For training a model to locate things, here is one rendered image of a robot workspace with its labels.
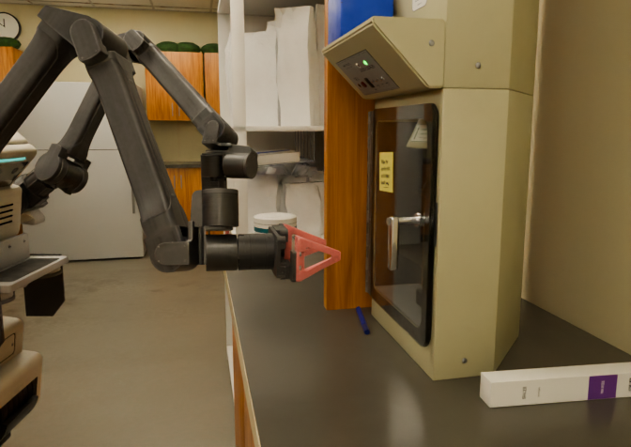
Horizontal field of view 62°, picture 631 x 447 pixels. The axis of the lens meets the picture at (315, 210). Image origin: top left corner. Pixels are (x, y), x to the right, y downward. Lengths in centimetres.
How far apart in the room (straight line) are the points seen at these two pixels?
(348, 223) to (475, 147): 42
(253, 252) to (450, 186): 32
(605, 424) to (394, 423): 29
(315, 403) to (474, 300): 30
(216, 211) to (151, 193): 11
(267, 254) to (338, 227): 39
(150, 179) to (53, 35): 30
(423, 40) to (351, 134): 40
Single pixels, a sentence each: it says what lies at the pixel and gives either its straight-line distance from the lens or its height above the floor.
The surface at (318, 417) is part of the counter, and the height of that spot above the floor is 94.
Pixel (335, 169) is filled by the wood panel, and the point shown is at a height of 126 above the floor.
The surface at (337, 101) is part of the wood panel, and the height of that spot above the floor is 141.
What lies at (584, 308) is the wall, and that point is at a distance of 128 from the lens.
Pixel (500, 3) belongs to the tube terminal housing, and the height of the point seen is 154.
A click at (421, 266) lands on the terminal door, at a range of 89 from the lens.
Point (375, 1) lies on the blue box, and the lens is 102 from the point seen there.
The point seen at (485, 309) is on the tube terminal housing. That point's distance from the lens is 92.
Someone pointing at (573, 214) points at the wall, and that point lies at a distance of 128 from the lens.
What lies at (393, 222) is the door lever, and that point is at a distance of 86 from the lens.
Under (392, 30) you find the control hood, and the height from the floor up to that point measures 149.
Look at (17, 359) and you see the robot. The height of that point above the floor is 80.
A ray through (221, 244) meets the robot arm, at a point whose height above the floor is 118.
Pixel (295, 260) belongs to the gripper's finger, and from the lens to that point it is 78.
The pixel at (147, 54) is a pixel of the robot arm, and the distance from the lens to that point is 144.
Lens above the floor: 135
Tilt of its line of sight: 9 degrees down
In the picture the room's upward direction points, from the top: straight up
